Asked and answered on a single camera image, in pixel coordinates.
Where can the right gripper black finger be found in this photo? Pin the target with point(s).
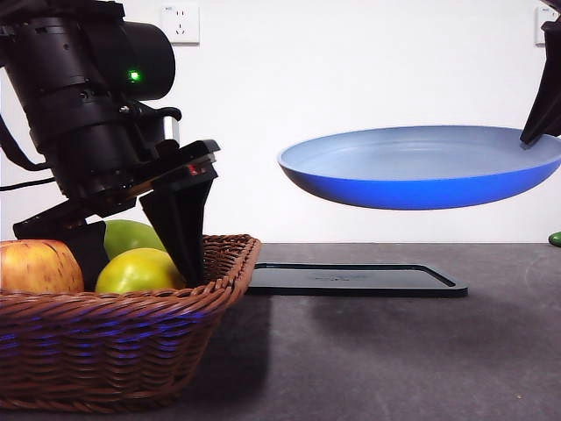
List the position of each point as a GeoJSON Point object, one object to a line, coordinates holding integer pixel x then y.
{"type": "Point", "coordinates": [548, 96]}

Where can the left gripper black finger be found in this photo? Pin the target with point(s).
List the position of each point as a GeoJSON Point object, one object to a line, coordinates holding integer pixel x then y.
{"type": "Point", "coordinates": [90, 250]}
{"type": "Point", "coordinates": [184, 228]}

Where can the yellow green lemon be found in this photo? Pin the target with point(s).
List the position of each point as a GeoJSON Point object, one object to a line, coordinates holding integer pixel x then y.
{"type": "Point", "coordinates": [136, 274]}

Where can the blue round plate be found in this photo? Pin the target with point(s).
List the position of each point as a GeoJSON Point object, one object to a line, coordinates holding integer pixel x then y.
{"type": "Point", "coordinates": [412, 184]}

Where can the brown wicker basket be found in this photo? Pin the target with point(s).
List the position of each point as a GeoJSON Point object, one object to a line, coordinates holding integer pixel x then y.
{"type": "Point", "coordinates": [131, 342]}

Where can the green apple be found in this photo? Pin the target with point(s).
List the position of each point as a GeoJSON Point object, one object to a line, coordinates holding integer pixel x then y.
{"type": "Point", "coordinates": [131, 237]}

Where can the red yellow apple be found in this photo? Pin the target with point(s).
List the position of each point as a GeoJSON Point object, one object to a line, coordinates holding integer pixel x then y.
{"type": "Point", "coordinates": [39, 267]}

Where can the green cucumber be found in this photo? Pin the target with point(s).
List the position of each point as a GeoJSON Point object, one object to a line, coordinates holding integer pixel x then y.
{"type": "Point", "coordinates": [556, 239]}

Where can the black flat tray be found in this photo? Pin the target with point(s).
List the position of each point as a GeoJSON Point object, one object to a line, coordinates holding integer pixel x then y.
{"type": "Point", "coordinates": [350, 280]}

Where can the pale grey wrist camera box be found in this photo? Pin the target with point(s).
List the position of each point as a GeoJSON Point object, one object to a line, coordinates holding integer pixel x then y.
{"type": "Point", "coordinates": [172, 130]}

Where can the white wall socket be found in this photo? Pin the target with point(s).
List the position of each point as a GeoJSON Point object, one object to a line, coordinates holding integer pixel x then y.
{"type": "Point", "coordinates": [189, 26]}
{"type": "Point", "coordinates": [540, 31]}

